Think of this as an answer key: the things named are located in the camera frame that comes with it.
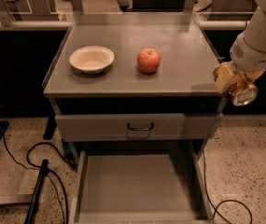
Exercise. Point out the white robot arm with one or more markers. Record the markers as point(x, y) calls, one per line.
point(248, 53)

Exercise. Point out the grey metal drawer cabinet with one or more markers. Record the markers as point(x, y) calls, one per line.
point(183, 82)

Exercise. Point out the open grey middle drawer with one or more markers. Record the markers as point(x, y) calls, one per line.
point(139, 189)

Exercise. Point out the closed grey top drawer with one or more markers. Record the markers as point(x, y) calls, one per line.
point(122, 127)

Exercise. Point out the white paper bowl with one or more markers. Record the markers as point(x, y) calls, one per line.
point(92, 59)

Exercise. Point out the red apple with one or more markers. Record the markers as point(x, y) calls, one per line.
point(148, 60)

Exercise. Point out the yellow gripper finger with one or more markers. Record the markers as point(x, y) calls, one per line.
point(255, 75)
point(226, 77)

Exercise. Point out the white horizontal rail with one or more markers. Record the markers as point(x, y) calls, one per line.
point(64, 25)

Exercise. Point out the black bar on floor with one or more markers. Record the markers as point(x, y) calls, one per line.
point(30, 218)

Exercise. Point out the orange soda can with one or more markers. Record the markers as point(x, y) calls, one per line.
point(243, 93)

